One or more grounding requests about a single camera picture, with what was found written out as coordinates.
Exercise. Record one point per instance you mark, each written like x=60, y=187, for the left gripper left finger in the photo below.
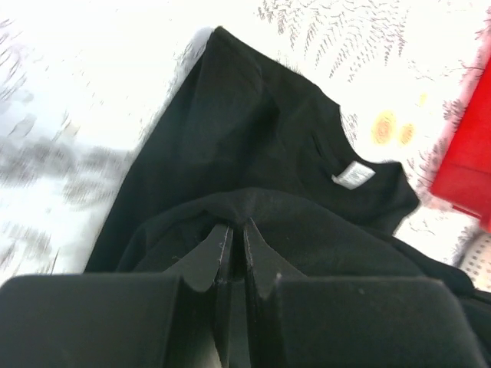
x=176, y=318

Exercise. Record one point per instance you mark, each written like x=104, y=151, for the floral patterned table mat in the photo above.
x=82, y=83

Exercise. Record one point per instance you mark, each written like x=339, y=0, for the red plastic bin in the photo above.
x=463, y=178

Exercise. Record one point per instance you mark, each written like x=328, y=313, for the black floral print t-shirt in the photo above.
x=246, y=139

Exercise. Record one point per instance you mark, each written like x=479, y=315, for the white plastic laundry basket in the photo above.
x=476, y=262

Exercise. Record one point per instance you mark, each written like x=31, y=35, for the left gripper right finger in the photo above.
x=298, y=321

